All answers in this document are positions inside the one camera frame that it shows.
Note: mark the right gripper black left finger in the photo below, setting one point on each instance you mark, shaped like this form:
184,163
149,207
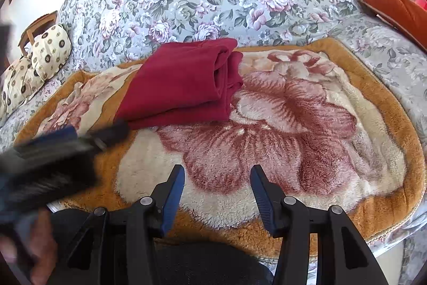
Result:
125,238

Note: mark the dark red garment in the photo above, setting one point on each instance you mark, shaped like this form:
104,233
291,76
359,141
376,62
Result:
183,83

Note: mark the cream dotted pillow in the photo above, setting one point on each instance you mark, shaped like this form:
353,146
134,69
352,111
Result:
27,75

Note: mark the floral quilt bedspread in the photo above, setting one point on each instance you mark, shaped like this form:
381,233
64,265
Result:
110,39

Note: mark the orange velvet cushion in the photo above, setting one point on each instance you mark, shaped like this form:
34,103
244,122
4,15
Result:
405,15

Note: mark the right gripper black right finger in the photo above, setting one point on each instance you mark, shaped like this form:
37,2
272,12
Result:
342,253

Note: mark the plush flower-print blanket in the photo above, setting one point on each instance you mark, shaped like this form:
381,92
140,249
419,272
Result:
322,127

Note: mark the wooden chair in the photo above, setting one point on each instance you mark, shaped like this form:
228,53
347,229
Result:
36,28

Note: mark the person's left hand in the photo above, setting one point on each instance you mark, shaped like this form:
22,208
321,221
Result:
41,246

